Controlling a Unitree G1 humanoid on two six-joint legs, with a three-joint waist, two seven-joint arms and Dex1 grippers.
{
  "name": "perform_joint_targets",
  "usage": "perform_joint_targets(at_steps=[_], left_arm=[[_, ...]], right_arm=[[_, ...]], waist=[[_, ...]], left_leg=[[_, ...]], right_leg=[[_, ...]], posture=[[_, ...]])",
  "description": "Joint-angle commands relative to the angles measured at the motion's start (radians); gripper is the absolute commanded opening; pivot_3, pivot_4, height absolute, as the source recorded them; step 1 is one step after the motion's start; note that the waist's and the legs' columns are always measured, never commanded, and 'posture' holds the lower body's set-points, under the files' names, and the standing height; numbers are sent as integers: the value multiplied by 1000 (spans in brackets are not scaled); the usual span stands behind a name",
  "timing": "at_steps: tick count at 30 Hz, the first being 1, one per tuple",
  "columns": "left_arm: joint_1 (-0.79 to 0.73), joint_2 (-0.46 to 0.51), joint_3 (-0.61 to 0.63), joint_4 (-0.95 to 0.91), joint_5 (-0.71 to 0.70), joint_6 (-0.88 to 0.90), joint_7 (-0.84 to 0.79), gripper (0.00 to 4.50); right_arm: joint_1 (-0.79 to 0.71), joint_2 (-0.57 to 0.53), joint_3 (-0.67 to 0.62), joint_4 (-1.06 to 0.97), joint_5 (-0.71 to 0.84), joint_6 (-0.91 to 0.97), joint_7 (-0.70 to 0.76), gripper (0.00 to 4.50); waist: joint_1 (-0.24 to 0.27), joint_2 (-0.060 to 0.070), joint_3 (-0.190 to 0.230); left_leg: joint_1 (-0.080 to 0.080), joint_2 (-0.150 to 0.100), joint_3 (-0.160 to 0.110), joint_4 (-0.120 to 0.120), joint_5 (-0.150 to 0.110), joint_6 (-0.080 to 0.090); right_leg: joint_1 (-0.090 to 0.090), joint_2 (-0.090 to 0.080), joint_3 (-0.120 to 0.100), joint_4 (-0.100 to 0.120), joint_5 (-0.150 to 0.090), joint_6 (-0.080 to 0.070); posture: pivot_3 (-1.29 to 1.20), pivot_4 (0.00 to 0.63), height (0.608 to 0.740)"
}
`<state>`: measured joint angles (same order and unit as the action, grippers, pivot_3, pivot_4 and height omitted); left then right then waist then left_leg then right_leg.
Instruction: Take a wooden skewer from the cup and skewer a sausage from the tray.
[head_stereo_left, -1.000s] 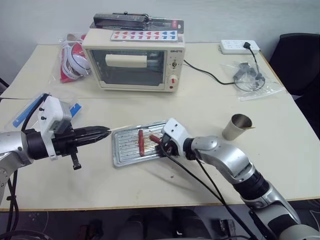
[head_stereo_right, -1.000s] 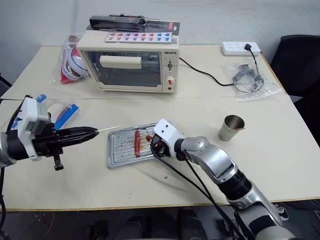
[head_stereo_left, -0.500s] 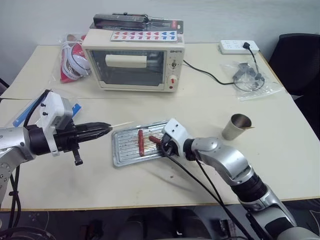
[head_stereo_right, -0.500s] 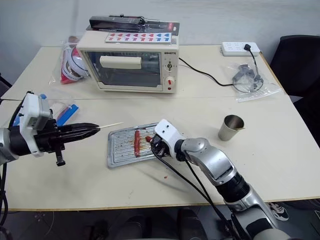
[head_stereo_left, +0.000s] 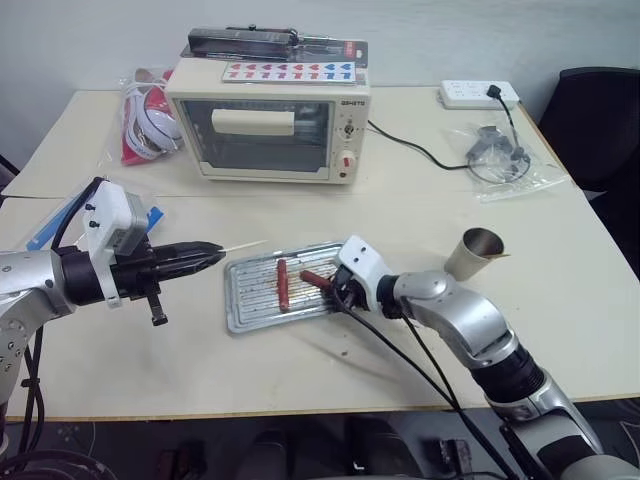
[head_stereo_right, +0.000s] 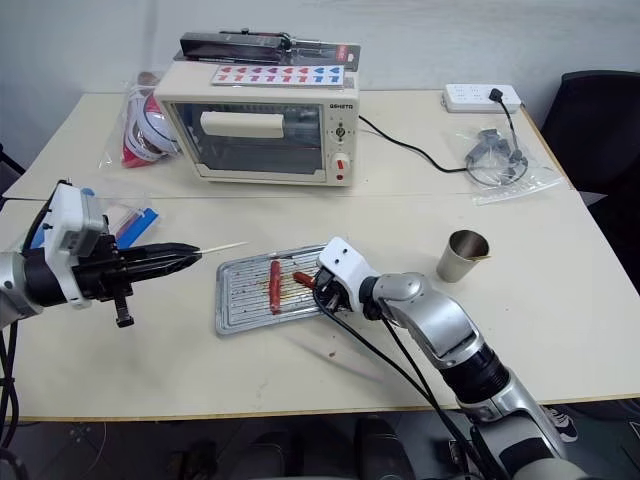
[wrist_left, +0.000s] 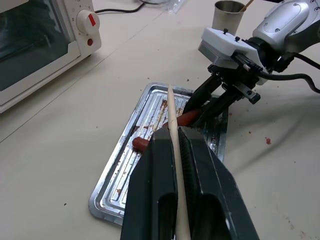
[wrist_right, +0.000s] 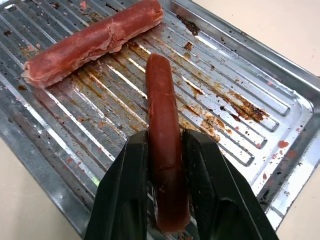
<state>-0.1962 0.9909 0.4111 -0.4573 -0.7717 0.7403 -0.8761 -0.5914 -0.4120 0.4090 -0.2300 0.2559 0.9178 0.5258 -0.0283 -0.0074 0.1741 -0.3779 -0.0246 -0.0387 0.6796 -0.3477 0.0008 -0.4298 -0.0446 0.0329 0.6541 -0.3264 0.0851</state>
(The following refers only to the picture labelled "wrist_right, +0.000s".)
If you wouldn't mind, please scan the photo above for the smooth dark red sausage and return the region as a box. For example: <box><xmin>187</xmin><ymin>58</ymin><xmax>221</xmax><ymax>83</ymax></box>
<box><xmin>145</xmin><ymin>52</ymin><xmax>191</xmax><ymax>234</ymax></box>

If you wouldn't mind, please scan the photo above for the pale red peeling sausage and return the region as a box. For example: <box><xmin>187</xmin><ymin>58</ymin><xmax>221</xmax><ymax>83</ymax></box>
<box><xmin>20</xmin><ymin>0</ymin><xmax>164</xmax><ymax>89</ymax></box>

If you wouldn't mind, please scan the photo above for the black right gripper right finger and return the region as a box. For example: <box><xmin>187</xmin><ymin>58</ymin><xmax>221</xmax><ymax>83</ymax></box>
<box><xmin>181</xmin><ymin>128</ymin><xmax>280</xmax><ymax>240</ymax></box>

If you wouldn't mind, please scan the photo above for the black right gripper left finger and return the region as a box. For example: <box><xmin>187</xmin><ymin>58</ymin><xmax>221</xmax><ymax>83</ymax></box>
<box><xmin>83</xmin><ymin>129</ymin><xmax>151</xmax><ymax>240</ymax></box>

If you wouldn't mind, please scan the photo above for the ribbed metal baking tray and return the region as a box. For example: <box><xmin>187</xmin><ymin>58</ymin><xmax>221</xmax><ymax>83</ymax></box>
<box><xmin>0</xmin><ymin>0</ymin><xmax>320</xmax><ymax>239</ymax></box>

